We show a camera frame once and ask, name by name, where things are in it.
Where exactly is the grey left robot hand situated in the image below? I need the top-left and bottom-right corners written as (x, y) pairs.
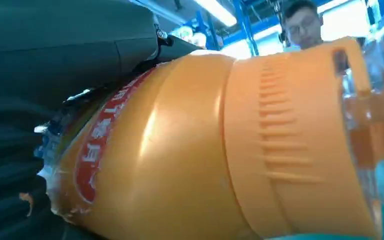
top-left (0, 0), bottom-right (203, 117)

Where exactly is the orange drink bottle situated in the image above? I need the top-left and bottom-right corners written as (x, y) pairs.
top-left (34, 35), bottom-right (384, 240)

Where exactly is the ceiling light strip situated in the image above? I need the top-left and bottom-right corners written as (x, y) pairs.
top-left (191, 0), bottom-right (238, 28)

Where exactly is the person with crossed arms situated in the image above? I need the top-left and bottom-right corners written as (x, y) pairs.
top-left (279, 0), bottom-right (325, 51)

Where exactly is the blue metal frame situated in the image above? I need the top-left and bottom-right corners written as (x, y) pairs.
top-left (191, 0), bottom-right (281, 58)

